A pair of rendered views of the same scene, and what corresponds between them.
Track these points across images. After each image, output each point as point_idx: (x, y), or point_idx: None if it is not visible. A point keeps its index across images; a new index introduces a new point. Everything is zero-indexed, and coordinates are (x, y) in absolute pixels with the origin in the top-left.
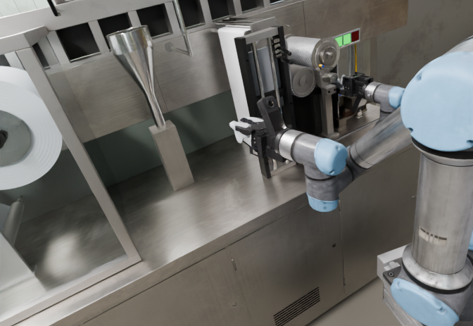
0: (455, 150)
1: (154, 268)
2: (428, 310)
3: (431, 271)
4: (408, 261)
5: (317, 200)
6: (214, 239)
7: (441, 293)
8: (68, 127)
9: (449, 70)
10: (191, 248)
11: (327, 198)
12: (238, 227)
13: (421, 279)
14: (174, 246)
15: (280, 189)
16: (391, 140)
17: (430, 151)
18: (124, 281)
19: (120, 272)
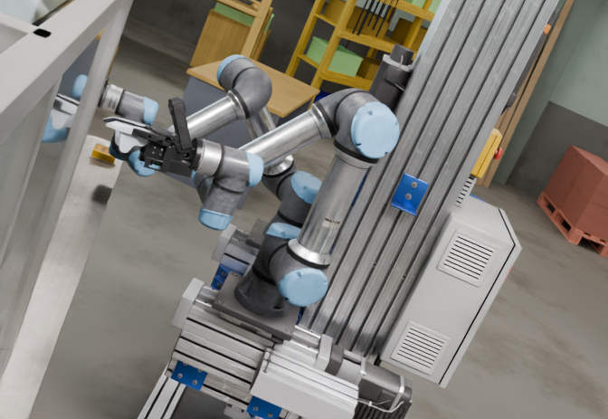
0: (378, 157)
1: (46, 357)
2: (316, 286)
3: (320, 253)
4: (303, 252)
5: (228, 215)
6: (70, 305)
7: (325, 268)
8: (96, 107)
9: (385, 112)
10: (57, 321)
11: (233, 213)
12: (77, 285)
13: (316, 261)
14: (29, 326)
15: (63, 233)
16: (277, 156)
17: (360, 158)
18: (29, 385)
19: (0, 381)
